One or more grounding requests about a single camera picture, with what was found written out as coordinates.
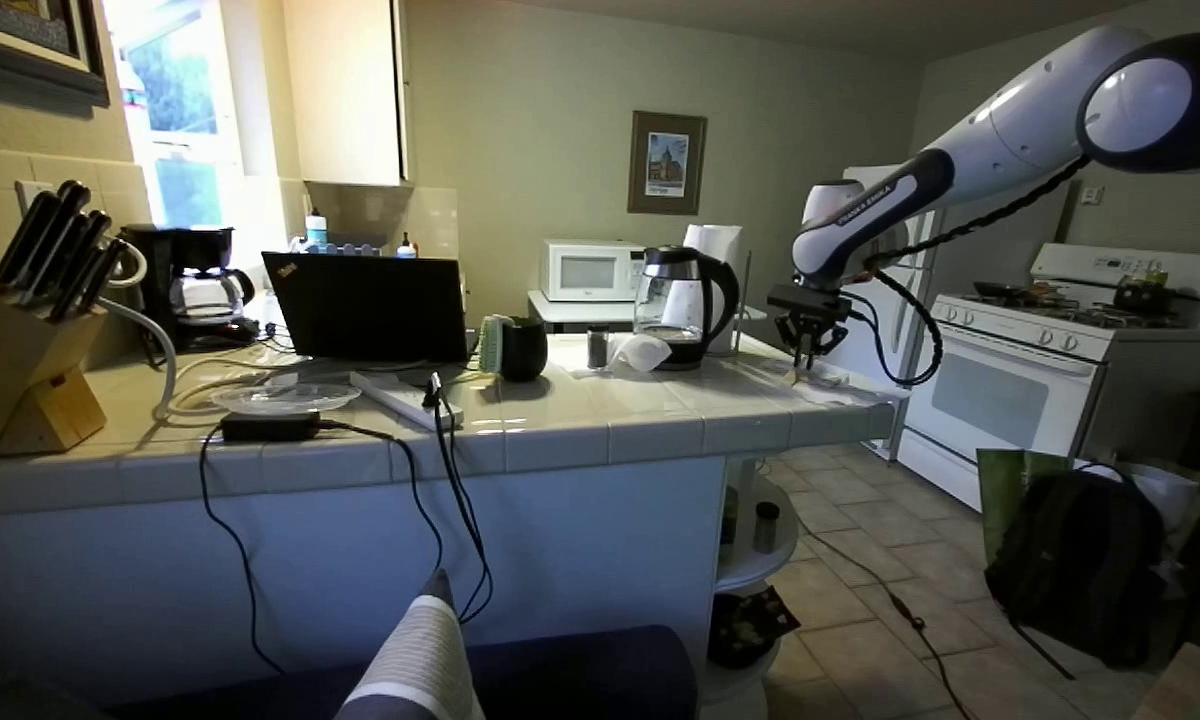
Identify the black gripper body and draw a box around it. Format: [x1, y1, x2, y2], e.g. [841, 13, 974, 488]
[762, 280, 857, 356]

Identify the white refrigerator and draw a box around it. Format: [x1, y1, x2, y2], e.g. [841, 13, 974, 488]
[813, 162, 950, 400]

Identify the white countertop appliance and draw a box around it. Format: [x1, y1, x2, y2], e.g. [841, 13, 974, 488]
[680, 219, 755, 322]

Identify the white napkin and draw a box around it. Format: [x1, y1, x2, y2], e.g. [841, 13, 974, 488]
[610, 334, 680, 379]

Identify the small dark bottle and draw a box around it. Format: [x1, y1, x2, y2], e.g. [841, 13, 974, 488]
[751, 495, 782, 559]

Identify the white stove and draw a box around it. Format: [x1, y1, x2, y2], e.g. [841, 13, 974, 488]
[893, 242, 1200, 520]

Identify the white round corner shelf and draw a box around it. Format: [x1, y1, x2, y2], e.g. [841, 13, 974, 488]
[694, 457, 806, 720]

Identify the white microwave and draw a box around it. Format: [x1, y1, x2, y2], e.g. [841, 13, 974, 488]
[539, 238, 653, 307]

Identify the green bag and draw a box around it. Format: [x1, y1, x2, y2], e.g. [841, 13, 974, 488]
[972, 444, 1080, 564]

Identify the black crumpled bag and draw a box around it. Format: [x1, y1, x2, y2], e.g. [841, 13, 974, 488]
[704, 583, 804, 672]

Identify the dark mug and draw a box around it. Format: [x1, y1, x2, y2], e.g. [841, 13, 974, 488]
[497, 311, 553, 388]

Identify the white kitchen counter island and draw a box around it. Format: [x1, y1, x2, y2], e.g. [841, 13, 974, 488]
[0, 334, 912, 714]

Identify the green cup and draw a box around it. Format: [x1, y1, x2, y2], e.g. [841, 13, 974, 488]
[476, 311, 508, 379]

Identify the black backpack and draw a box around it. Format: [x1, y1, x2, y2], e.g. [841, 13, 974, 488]
[980, 466, 1172, 672]

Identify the dark stove pot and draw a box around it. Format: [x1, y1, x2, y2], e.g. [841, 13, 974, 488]
[1109, 265, 1181, 324]

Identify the dark blue sofa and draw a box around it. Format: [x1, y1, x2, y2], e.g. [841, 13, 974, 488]
[0, 624, 704, 720]

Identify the white bag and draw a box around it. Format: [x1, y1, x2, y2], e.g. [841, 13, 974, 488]
[1074, 457, 1200, 552]

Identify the black laptop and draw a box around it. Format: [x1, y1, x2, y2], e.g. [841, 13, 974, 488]
[258, 249, 476, 403]

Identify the wooden board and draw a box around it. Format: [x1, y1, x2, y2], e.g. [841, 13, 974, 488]
[1131, 640, 1200, 720]

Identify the blue capped bottle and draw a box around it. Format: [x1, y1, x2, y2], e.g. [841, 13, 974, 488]
[301, 208, 334, 256]

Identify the black power adapter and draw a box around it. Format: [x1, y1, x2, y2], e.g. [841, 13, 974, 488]
[214, 408, 329, 447]

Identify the black coffee maker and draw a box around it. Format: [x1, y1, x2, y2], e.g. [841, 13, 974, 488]
[118, 219, 264, 356]

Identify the bright window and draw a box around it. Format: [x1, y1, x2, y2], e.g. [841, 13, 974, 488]
[94, 0, 250, 233]

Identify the wooden knife block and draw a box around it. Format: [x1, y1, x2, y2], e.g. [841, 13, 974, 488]
[0, 285, 112, 466]

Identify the dark framed painting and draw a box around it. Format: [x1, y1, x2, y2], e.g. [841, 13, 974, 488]
[0, 0, 112, 114]

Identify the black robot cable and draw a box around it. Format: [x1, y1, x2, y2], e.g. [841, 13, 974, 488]
[836, 158, 1100, 395]

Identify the framed wall picture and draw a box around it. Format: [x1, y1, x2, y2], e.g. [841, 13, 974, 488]
[622, 108, 712, 219]

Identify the black floor cable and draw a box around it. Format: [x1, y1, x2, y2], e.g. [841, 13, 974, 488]
[791, 515, 974, 720]

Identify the black laptop cable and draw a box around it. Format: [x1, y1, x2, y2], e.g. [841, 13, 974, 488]
[414, 369, 498, 630]

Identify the white wall cabinet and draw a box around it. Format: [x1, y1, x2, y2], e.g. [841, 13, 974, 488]
[274, 0, 411, 194]

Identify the black adapter cable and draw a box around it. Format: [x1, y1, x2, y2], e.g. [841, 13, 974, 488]
[196, 411, 451, 681]

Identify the white cable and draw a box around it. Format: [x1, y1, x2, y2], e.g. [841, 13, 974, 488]
[93, 238, 184, 429]

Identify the black handled knife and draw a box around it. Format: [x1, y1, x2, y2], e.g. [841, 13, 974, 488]
[55, 238, 133, 324]
[31, 208, 115, 322]
[0, 187, 62, 291]
[12, 177, 94, 305]

